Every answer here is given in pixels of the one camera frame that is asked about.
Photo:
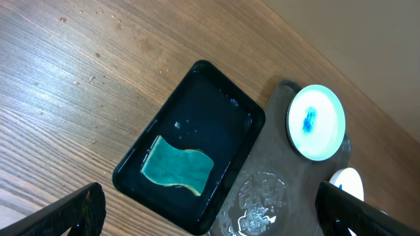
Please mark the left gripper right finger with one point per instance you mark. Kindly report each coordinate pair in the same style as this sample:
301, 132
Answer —
340, 213

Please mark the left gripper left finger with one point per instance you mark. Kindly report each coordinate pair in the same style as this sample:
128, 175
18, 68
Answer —
82, 212

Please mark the white plate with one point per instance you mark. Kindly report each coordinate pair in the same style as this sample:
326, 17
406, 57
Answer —
316, 122
349, 180

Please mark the white plate top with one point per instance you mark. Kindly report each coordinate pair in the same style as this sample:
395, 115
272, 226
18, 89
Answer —
316, 122

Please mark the green yellow sponge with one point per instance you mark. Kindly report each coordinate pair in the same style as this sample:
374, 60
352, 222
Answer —
168, 166

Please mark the brown serving tray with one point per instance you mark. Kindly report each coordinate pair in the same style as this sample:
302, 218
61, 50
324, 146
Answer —
275, 191

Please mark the black water tray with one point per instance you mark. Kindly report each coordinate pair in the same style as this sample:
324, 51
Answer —
206, 112

